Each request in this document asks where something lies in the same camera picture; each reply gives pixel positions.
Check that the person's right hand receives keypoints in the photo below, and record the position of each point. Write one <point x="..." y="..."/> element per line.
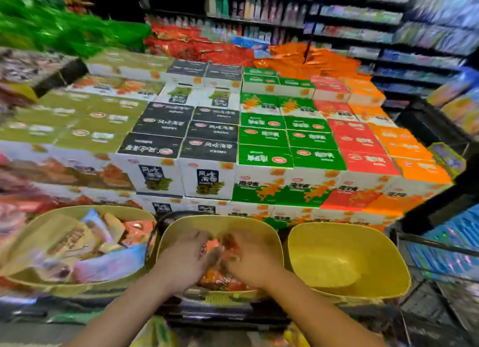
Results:
<point x="258" y="262"/>

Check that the person's left hand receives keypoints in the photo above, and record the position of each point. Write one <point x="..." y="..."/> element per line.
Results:
<point x="179" y="260"/>

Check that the person's left fingers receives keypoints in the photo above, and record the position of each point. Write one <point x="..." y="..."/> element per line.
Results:
<point x="204" y="251"/>

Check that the person's right fingers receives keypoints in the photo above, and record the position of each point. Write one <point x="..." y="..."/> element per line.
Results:
<point x="235" y="251"/>

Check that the person's left forearm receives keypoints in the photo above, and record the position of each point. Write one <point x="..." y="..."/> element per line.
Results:
<point x="123" y="317"/>

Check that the person's right forearm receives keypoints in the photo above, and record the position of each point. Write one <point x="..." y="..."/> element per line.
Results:
<point x="318" y="317"/>

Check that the yellow basket with orange packets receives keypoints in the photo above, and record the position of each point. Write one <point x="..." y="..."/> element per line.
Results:
<point x="220" y="225"/>

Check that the heap of orange snack packets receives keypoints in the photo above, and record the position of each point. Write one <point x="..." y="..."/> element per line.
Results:
<point x="220" y="277"/>

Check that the yellow-green packet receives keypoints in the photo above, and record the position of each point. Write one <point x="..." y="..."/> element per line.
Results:
<point x="153" y="333"/>

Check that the stack of black-topped boxes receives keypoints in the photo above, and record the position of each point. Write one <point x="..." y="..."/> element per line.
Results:
<point x="187" y="148"/>

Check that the empty yellow basket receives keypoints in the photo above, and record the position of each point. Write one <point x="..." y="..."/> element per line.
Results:
<point x="344" y="260"/>

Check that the heap of mixed snack packets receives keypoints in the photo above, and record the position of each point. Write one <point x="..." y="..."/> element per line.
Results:
<point x="93" y="245"/>

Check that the yellow basket with mixed snacks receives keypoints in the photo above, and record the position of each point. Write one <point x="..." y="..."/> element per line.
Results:
<point x="67" y="288"/>

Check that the stack of red boxes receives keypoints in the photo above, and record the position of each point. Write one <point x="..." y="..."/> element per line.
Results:
<point x="359" y="152"/>

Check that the stack of olive green boxes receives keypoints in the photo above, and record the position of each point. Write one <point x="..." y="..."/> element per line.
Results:
<point x="93" y="122"/>

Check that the pile of red-pink packets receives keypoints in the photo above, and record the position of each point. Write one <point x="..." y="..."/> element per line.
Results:
<point x="15" y="204"/>

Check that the stack of orange boxes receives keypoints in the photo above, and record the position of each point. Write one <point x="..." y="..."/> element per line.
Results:
<point x="408" y="152"/>

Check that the pile of red bags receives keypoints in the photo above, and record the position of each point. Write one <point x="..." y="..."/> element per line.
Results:
<point x="194" y="47"/>

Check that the pile of orange bags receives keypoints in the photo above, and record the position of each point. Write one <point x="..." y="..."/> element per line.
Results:
<point x="318" y="64"/>

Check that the pile of blue bags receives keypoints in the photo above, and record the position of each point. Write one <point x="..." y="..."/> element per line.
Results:
<point x="249" y="44"/>

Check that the row of blue packets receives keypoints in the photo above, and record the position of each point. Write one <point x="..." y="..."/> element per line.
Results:
<point x="449" y="245"/>

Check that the small purple-green box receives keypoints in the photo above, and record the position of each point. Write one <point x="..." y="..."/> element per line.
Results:
<point x="447" y="159"/>

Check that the black pole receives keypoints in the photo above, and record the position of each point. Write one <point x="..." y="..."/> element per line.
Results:
<point x="314" y="21"/>

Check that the shelf of bottles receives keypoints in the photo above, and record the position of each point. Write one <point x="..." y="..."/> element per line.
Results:
<point x="258" y="8"/>

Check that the tray of brown snack packets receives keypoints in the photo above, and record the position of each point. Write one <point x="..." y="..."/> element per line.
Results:
<point x="30" y="68"/>

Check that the rack of colourful packets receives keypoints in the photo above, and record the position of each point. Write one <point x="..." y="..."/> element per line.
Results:
<point x="458" y="103"/>

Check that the pile of green bags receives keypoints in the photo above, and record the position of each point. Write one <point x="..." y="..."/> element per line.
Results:
<point x="56" y="25"/>

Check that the shelves of pale blue packs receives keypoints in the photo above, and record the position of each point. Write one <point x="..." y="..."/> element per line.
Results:
<point x="411" y="29"/>

